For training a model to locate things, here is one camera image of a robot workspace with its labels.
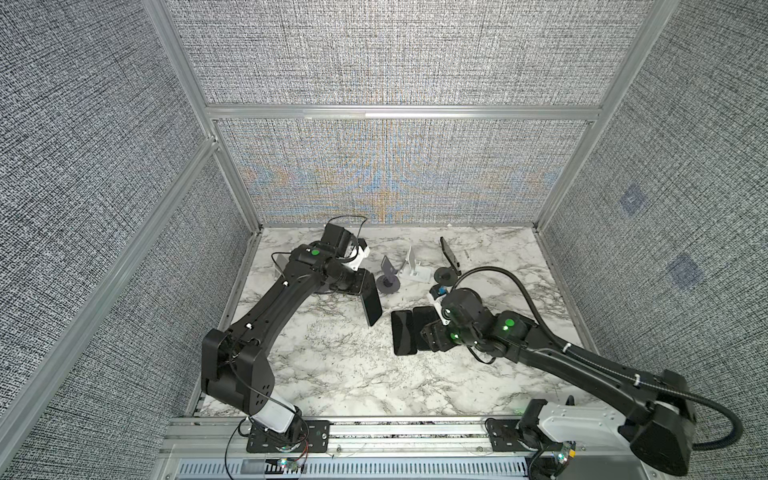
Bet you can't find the black phone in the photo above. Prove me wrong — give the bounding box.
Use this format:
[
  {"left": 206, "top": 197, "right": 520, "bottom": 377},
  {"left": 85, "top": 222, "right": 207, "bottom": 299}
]
[
  {"left": 360, "top": 270, "right": 383, "bottom": 327},
  {"left": 412, "top": 306, "right": 439, "bottom": 352},
  {"left": 391, "top": 310, "right": 418, "bottom": 356}
]

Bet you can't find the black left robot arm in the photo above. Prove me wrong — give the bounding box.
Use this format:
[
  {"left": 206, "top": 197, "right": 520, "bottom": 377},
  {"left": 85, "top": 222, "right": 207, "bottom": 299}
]
[{"left": 200, "top": 222, "right": 383, "bottom": 444}]

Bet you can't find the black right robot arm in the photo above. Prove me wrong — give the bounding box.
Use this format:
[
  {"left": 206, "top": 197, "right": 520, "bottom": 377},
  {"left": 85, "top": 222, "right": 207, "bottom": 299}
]
[{"left": 414, "top": 288, "right": 696, "bottom": 476}]

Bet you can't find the black fabric phone stand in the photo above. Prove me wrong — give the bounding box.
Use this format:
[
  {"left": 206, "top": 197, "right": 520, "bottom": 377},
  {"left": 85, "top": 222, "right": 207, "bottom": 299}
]
[{"left": 433, "top": 237, "right": 462, "bottom": 287}]

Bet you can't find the silver metal phone stand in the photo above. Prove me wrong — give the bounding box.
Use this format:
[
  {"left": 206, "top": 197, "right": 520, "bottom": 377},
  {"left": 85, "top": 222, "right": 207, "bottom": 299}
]
[{"left": 406, "top": 245, "right": 433, "bottom": 284}]

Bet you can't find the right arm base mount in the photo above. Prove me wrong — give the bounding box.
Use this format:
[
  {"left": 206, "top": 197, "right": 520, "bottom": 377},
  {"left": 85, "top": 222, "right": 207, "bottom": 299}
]
[{"left": 484, "top": 418, "right": 575, "bottom": 467}]

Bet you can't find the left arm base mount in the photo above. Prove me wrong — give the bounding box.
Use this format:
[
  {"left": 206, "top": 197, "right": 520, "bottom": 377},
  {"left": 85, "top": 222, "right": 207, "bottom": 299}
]
[{"left": 246, "top": 420, "right": 332, "bottom": 455}]

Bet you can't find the aluminium front rail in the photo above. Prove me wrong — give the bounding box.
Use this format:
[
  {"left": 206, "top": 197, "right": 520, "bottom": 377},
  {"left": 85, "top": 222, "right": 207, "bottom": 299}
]
[{"left": 150, "top": 404, "right": 664, "bottom": 479}]

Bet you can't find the black corrugated cable conduit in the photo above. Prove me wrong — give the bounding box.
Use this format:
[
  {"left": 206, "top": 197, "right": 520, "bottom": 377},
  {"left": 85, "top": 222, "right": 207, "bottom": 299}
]
[{"left": 449, "top": 265, "right": 745, "bottom": 452}]

